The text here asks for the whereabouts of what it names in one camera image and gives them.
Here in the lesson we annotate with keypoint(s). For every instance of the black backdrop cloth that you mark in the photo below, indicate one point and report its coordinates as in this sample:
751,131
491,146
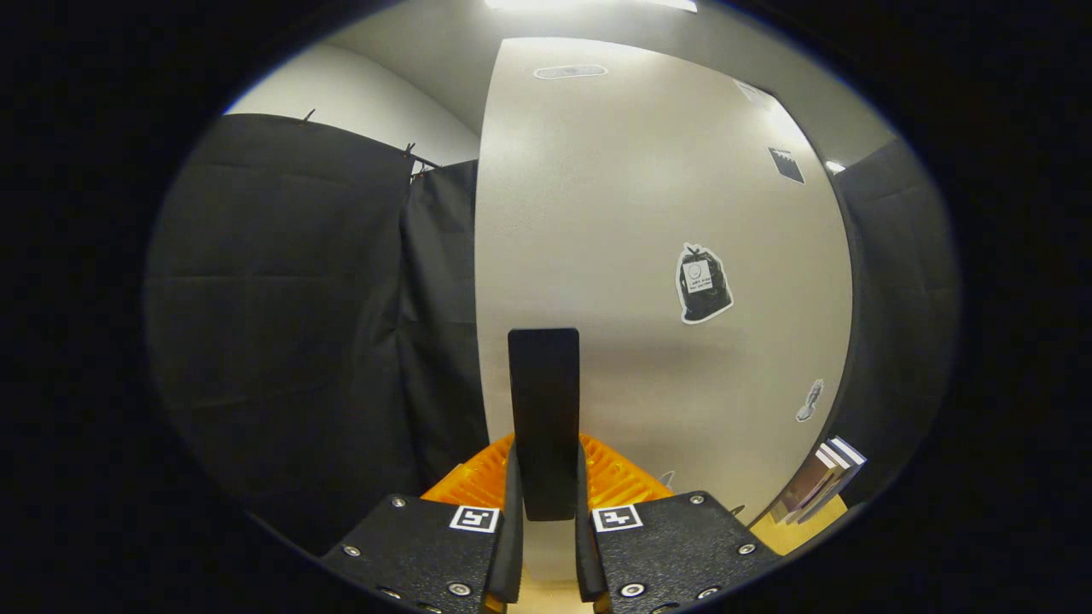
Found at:
281,341

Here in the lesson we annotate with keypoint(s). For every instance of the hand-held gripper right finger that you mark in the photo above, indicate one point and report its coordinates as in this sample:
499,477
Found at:
584,546

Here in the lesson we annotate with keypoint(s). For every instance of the maroon book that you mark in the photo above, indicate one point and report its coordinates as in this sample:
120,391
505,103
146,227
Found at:
802,495

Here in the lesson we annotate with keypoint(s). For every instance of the large ceiling light panel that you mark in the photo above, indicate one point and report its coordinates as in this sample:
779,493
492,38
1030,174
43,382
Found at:
589,4

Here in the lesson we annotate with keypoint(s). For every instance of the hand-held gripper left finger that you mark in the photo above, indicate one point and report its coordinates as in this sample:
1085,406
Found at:
512,546

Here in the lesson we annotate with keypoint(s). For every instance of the beige cabinet door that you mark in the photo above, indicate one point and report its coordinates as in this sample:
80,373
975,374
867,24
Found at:
614,213

